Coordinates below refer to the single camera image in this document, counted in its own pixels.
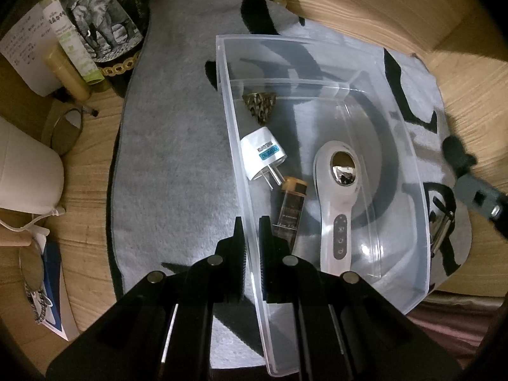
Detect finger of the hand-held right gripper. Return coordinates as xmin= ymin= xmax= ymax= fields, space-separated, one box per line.
xmin=442 ymin=135 xmax=508 ymax=243

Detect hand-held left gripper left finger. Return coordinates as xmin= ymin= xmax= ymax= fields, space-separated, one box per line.
xmin=47 ymin=216 xmax=249 ymax=381

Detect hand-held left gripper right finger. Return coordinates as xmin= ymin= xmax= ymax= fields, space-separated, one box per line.
xmin=259 ymin=215 xmax=463 ymax=381

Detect dark gold-capped perfume bottle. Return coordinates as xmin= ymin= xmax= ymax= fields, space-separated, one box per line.
xmin=274 ymin=177 xmax=309 ymax=247

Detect white handheld massager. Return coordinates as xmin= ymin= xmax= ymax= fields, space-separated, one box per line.
xmin=312 ymin=141 xmax=364 ymax=276

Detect white plug adapter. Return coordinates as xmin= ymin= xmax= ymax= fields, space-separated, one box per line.
xmin=240 ymin=126 xmax=287 ymax=189

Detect clear plastic storage box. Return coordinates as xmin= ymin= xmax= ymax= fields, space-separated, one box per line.
xmin=215 ymin=34 xmax=431 ymax=378

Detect grey patterned mat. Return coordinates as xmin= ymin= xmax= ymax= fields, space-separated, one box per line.
xmin=109 ymin=0 xmax=473 ymax=370

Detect blue and white booklet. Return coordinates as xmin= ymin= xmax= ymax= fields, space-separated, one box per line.
xmin=39 ymin=240 xmax=80 ymax=341

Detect small yellowish tube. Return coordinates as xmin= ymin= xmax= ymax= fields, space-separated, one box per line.
xmin=43 ymin=43 xmax=91 ymax=102

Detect green-labelled white bottle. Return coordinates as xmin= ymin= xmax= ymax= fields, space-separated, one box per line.
xmin=40 ymin=0 xmax=102 ymax=86

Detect dark elephant-label wine bottle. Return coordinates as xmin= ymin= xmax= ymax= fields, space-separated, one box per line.
xmin=53 ymin=0 xmax=151 ymax=98

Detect white handwritten paper note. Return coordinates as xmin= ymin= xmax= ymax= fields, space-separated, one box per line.
xmin=0 ymin=6 xmax=64 ymax=97

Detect round-lens eyeglasses with chain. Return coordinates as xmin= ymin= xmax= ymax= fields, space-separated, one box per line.
xmin=19 ymin=245 xmax=53 ymax=323

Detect beige curved handle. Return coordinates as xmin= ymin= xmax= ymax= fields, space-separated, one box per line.
xmin=0 ymin=234 xmax=32 ymax=249

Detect white drawstring pouch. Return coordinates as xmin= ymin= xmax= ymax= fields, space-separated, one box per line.
xmin=0 ymin=117 xmax=65 ymax=211

